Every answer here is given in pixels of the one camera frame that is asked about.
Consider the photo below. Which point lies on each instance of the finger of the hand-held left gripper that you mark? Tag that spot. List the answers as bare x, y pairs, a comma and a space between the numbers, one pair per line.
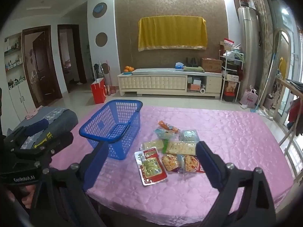
36, 126
56, 143

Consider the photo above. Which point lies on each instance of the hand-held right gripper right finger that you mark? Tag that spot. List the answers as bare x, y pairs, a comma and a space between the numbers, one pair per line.
208, 167

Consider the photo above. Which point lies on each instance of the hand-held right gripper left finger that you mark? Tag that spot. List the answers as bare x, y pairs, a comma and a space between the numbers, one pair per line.
94, 165

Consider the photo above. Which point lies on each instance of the red pizza print packet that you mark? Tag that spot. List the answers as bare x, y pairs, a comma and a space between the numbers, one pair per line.
192, 163

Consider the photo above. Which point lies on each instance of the blue plastic basket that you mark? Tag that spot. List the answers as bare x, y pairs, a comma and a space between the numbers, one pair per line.
116, 156

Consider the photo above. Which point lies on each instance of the small pale blue packet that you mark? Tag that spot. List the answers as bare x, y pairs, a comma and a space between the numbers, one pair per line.
181, 164

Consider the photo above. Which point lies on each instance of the green-ended cracker packet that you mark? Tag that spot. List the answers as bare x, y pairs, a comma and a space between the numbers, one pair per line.
182, 147

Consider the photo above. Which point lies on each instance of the light blue snack packet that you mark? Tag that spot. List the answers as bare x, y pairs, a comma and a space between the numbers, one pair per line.
189, 135

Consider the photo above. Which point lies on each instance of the orange pizza print packet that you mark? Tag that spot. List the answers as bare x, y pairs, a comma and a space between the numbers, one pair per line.
170, 162

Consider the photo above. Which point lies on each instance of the red green snack packet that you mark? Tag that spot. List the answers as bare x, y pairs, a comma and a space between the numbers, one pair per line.
150, 166

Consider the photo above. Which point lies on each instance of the green white snack packet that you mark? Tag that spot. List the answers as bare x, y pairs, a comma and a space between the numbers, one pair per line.
163, 134

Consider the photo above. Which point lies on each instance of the orange sausage packet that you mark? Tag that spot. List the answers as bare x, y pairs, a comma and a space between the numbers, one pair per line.
168, 125

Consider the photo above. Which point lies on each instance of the plain yellowish cracker packet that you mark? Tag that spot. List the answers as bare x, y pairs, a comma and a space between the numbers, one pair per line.
152, 145

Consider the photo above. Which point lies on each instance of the person's left hand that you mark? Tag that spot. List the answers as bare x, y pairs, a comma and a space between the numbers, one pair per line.
23, 194

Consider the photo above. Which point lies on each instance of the pink garment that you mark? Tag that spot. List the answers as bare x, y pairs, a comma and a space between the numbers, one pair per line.
32, 114

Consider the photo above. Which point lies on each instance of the grey covered bed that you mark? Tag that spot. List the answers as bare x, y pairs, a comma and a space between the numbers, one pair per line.
53, 113

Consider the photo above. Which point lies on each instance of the dark grey crown print cloth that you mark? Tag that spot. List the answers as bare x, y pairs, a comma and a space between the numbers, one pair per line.
64, 123

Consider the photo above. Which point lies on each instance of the white display cabinet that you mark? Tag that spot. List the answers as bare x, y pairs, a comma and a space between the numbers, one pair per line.
17, 94

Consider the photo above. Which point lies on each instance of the person's dark blue pants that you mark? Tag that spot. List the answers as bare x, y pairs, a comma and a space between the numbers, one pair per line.
68, 194

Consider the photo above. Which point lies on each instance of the dark wooden door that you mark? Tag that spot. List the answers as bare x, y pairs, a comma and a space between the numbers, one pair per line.
41, 68

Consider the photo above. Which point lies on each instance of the red paper bag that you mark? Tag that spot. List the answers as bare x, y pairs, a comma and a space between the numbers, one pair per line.
98, 91

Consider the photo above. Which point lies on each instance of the white paper roll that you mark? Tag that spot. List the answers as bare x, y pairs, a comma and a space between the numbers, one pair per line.
203, 90

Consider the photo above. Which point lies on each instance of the pink shopping bag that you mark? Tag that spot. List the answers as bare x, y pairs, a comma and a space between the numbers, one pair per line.
249, 98

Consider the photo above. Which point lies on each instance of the black upright object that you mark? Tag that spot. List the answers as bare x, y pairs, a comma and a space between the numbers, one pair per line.
95, 69

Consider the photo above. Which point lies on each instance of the folded green cloth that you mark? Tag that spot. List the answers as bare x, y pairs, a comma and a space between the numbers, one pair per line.
193, 69

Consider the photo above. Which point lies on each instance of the cream media cabinet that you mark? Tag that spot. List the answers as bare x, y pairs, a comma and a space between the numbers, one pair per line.
153, 82

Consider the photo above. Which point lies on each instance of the red hanging garment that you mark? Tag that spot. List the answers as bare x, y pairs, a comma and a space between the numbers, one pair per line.
293, 113

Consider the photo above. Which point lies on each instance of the pile of oranges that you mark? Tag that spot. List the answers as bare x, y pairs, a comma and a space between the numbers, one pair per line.
128, 69

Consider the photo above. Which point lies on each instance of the brown cardboard box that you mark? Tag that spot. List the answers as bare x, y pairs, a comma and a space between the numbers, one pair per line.
211, 65

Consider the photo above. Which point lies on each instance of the blue tissue box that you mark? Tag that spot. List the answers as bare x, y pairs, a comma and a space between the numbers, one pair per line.
179, 66

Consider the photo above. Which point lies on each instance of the black router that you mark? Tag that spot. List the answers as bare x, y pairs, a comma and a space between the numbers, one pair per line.
191, 62

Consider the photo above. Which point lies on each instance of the silver standing air conditioner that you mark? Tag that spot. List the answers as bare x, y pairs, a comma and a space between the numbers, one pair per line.
246, 52

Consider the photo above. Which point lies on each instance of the arched standing mirror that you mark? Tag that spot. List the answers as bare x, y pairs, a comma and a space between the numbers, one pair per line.
283, 71

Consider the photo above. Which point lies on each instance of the red white box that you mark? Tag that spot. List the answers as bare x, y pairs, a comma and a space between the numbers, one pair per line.
227, 43

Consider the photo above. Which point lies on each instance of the yellow cloth cover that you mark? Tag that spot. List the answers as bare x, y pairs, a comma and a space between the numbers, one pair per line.
171, 33

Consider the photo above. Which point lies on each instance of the patterned beige curtain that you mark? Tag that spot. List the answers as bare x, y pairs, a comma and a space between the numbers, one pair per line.
262, 28

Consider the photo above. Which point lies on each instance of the dark wooden doorway frame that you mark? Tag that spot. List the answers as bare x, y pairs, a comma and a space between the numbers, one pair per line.
78, 52

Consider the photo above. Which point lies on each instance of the small brown round wall decor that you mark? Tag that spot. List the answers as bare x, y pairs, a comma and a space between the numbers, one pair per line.
107, 68

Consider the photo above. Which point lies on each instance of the wooden drying frame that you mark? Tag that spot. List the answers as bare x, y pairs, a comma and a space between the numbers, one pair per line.
287, 113

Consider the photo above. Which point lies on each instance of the blue round wall decor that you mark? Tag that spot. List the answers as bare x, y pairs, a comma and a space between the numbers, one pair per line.
99, 10

